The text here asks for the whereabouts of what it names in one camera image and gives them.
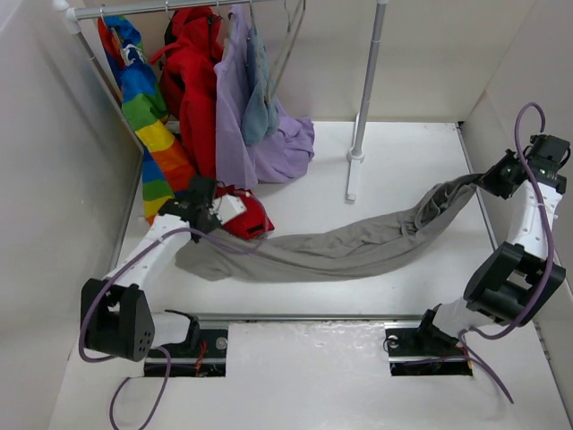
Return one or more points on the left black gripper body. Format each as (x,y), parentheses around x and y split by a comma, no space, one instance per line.
(212,222)

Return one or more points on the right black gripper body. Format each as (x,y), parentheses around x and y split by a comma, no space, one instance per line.
(496,178)

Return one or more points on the grey trousers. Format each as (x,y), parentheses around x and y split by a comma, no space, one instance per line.
(363,249)

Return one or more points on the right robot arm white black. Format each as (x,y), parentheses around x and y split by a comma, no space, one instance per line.
(520,276)

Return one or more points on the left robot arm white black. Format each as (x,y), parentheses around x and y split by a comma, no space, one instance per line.
(128,287)

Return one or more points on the empty grey hanger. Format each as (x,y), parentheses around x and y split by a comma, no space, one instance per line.
(295,20)

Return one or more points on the rainbow striped garment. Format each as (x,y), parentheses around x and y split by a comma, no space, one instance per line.
(166,168)

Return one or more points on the lilac shirt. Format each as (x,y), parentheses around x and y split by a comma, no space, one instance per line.
(279,158)

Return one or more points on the blue denim shorts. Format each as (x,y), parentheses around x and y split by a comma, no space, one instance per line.
(260,116)

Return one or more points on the red jacket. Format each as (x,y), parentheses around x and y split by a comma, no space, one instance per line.
(188,84)

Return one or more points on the white clothes rack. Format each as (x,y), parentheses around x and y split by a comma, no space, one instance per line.
(72,17)

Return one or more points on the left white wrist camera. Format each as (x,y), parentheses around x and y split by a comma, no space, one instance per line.
(227,208)

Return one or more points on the aluminium table rail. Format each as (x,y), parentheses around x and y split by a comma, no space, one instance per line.
(291,317)

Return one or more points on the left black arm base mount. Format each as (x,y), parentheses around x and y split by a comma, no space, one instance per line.
(204,355)

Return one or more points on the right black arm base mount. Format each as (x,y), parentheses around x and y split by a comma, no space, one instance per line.
(412,354)

